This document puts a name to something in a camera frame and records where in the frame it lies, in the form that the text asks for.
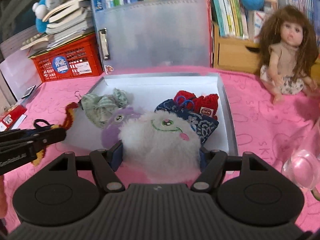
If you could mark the navy floral fabric pouch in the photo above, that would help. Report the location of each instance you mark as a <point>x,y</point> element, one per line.
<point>202,124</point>

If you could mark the yellow red knitted charm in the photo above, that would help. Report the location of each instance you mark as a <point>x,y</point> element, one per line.
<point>47,134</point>

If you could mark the person's left hand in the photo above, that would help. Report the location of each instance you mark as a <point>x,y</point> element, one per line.
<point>3,198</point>

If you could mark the left blue plush toy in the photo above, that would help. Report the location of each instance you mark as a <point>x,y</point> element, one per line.
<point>40,10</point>

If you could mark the clear drinking glass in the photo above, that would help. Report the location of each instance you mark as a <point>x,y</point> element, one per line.
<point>302,166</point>

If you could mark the white shallow cardboard box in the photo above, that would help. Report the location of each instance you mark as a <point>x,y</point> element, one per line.
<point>159,92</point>

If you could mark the wooden drawer shelf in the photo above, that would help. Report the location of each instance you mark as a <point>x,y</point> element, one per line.
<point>234,54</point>

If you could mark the stack of books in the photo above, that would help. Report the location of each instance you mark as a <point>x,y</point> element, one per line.
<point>70,20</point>

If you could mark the green checked scrunchie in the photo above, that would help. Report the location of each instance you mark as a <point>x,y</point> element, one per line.
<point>99,109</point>

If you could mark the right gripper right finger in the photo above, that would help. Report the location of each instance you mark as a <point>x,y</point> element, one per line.
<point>212,165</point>

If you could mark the red plastic crate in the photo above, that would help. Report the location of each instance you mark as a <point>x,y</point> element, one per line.
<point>79,58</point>

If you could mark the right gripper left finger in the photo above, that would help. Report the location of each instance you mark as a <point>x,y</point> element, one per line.
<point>104,165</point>

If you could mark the white fluffy plush pouch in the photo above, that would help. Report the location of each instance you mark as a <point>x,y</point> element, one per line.
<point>163,145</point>

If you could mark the red knitted scrunchie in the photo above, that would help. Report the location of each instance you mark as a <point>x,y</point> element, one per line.
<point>205,104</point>

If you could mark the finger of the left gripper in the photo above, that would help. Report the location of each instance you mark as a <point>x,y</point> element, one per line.
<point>12,138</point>

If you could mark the brown haired baby doll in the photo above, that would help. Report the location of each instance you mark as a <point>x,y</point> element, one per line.
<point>288,50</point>

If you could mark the purple fluffy plush pouch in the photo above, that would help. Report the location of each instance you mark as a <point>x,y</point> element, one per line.
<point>110,133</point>

